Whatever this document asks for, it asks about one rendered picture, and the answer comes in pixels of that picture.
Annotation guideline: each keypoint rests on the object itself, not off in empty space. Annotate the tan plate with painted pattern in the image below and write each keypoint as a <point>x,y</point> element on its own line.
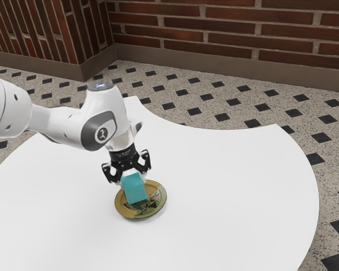
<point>158,201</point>

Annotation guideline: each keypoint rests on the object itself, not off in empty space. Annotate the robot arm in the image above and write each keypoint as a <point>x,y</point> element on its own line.
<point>56,121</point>

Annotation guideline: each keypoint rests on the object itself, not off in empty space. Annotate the teal block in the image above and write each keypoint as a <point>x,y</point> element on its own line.
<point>133,189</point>

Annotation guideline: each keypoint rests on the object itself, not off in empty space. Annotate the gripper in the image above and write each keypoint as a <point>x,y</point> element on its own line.
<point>123,160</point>

